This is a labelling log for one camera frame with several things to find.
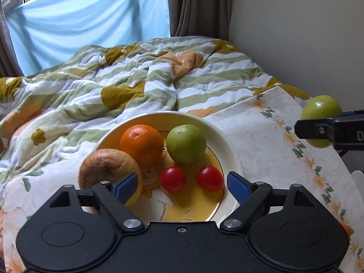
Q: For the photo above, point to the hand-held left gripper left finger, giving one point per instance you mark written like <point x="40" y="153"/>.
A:
<point x="128" y="183"/>

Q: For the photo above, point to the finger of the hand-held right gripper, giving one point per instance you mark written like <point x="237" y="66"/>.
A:
<point x="312" y="129"/>
<point x="352" y="114"/>

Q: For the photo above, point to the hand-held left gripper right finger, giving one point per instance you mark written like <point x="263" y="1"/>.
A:
<point x="236" y="186"/>

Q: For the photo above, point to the green apple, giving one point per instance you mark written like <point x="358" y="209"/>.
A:
<point x="321" y="108"/>
<point x="186" y="145"/>

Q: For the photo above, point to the red cherry tomato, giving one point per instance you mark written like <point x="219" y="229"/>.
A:
<point x="173" y="179"/>
<point x="210" y="178"/>

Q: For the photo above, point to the wrinkled yellow apple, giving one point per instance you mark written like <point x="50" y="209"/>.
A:
<point x="105" y="167"/>

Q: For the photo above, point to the large orange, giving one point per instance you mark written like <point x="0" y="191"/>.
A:
<point x="140" y="143"/>

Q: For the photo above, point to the cream bowl with yellow inside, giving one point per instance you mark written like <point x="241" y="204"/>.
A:
<point x="184" y="204"/>

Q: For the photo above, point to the floral white tablecloth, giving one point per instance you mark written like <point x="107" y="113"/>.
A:
<point x="256" y="136"/>

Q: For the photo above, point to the striped floral blanket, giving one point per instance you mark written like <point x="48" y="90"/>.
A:
<point x="113" y="76"/>

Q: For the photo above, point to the light blue window sheet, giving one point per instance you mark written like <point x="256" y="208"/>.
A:
<point x="85" y="25"/>

